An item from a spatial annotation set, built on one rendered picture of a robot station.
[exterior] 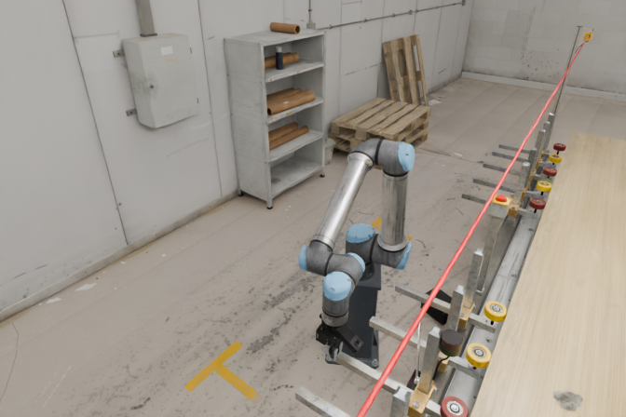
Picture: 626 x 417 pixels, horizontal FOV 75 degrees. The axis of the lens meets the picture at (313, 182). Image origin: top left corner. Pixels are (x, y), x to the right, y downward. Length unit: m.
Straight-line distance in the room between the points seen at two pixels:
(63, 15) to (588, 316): 3.14
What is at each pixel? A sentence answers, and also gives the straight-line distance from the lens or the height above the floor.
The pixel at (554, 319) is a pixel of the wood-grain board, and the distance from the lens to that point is 1.89.
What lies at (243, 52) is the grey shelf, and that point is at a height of 1.46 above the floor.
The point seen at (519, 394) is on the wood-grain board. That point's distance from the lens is 1.60.
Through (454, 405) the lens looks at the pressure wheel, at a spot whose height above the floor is 0.91.
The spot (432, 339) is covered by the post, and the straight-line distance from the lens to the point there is 1.35.
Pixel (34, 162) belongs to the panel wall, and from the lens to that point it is 3.15.
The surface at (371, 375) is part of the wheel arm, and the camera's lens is 1.56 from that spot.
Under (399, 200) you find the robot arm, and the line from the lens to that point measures 1.87.
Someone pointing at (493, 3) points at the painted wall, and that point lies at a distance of 9.14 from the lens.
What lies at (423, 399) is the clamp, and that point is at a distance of 1.52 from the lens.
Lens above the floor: 2.10
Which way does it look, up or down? 28 degrees down
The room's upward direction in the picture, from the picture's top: straight up
